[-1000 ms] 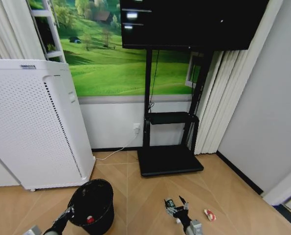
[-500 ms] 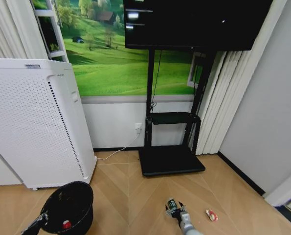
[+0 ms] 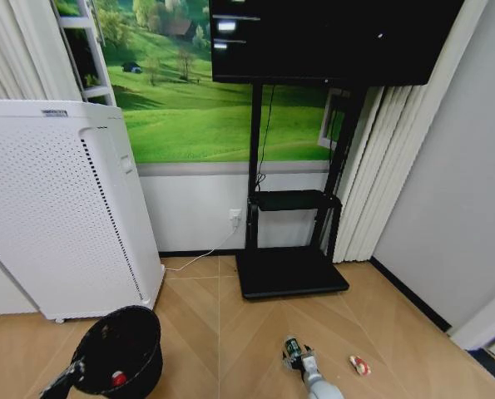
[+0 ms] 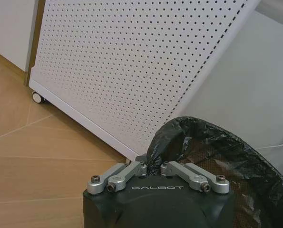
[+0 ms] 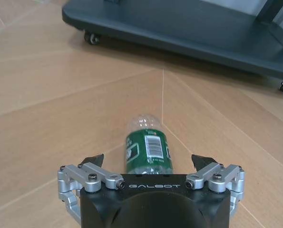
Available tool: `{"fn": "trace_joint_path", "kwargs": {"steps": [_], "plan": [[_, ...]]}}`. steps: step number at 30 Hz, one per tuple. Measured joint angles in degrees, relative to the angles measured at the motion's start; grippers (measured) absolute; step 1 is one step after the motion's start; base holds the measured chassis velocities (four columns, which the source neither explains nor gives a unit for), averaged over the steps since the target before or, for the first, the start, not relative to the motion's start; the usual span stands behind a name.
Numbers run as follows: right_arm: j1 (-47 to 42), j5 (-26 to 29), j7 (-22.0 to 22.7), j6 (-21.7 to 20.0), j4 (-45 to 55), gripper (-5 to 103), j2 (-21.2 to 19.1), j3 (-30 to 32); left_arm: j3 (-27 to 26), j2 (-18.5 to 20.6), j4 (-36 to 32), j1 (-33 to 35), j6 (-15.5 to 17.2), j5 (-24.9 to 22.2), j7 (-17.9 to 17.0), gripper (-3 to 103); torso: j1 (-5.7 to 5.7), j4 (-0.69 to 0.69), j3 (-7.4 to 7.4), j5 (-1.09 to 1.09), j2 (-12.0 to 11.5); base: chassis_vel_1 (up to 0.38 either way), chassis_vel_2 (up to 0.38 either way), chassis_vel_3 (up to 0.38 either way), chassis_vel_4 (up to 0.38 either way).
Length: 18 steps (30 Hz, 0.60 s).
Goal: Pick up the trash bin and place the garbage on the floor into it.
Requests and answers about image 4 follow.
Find mesh trash bin black bag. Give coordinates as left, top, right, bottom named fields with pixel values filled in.
left=146, top=115, right=283, bottom=228

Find brown wooden door frame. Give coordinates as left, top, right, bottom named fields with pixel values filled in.
left=23, top=0, right=47, bottom=86

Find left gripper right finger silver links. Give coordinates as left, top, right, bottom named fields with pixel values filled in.
left=160, top=161, right=230, bottom=194

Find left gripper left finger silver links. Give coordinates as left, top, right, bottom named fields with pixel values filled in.
left=87, top=155, right=148, bottom=195

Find white caster wheel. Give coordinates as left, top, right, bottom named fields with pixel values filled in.
left=32, top=92, right=46, bottom=105

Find white perforated pegboard cart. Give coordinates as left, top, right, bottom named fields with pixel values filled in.
left=29, top=0, right=260, bottom=162

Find white power cable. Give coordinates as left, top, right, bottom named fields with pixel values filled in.
left=257, top=125, right=283, bottom=150

